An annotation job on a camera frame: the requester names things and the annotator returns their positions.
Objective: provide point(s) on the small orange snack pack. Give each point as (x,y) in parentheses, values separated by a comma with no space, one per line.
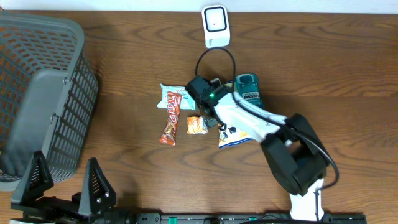
(196,125)

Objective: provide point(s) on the red-brown chocolate bar wrapper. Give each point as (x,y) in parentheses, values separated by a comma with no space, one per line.
(173,108)

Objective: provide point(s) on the grey plastic mesh basket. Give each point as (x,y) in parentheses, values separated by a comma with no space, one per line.
(48,95)

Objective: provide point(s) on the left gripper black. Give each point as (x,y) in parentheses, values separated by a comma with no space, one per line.
(83,210)

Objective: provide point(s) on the white barcode scanner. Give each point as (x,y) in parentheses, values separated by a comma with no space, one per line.
(216,26)

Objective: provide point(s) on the light teal wet wipes pack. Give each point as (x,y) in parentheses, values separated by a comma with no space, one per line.
(187,101)

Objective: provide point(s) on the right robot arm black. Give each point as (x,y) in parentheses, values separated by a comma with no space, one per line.
(292,150)

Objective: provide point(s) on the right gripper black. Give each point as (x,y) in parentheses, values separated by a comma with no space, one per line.
(214,122)

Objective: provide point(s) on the yellow snack bag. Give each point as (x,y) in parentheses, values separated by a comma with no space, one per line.
(231,136)

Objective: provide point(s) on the teal Listerine mouthwash bottle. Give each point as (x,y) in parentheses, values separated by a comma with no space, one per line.
(247,86)

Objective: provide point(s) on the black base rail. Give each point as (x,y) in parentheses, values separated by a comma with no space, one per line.
(155,218)

